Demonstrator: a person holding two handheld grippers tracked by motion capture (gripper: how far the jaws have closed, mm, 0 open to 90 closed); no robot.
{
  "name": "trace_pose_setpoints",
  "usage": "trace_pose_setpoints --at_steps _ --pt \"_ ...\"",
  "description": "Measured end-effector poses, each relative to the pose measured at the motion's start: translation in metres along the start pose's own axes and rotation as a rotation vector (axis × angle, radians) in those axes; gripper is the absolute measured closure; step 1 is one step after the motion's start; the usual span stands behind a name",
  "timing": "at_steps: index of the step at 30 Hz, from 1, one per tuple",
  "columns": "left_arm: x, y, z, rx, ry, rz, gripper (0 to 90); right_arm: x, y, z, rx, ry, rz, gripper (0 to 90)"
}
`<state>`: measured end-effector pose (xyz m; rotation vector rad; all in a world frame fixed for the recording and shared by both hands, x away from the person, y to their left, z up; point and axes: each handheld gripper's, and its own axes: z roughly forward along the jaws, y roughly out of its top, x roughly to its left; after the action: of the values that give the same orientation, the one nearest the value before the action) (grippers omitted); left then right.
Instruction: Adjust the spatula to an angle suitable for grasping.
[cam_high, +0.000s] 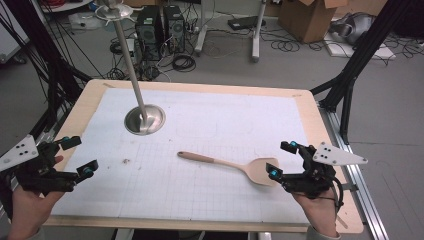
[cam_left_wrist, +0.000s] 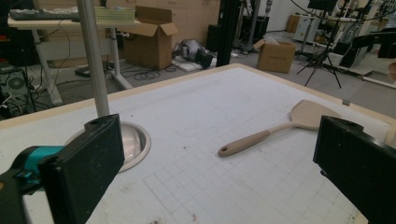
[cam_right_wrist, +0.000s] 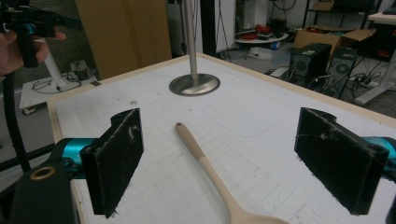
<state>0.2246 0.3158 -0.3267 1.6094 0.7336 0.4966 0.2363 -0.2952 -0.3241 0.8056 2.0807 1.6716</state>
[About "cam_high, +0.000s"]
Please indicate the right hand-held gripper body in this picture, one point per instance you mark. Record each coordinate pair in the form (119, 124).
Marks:
(316, 180)

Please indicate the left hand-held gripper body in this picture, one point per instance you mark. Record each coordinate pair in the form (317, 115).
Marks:
(40, 176)

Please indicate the beige wooden spatula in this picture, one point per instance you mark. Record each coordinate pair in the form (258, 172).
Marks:
(256, 171)

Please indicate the metal utensil stand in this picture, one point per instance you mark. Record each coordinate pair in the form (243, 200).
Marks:
(146, 118)

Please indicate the person's right hand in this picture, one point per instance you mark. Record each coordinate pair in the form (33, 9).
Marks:
(318, 213)

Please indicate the person's left hand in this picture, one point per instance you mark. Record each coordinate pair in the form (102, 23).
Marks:
(28, 210)

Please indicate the thin wooden stick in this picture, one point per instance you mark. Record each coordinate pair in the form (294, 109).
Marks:
(343, 222)

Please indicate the white grid foam mat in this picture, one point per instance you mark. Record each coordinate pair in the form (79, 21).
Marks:
(200, 116)

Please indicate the white stand leg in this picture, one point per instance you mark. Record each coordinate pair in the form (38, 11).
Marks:
(201, 33)
(256, 40)

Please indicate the white cabinet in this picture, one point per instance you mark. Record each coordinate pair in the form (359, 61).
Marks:
(10, 36)

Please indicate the white flat board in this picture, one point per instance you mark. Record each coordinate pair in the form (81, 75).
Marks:
(366, 51)

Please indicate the brown cardboard box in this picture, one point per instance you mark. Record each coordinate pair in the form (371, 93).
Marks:
(306, 20)

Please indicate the black flat device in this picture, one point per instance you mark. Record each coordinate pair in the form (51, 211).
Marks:
(245, 22)

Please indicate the grey bag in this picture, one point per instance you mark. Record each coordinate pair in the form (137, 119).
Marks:
(353, 28)

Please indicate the black computer tower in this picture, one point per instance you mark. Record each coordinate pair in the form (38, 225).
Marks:
(174, 28)
(149, 33)

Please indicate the aluminium rail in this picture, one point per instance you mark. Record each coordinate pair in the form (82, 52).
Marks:
(363, 200)
(50, 128)

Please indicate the small metal bracket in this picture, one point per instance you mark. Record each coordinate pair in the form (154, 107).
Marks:
(351, 186)

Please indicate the black metal frame stand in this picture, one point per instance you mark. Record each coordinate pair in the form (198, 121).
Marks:
(53, 66)
(353, 66)

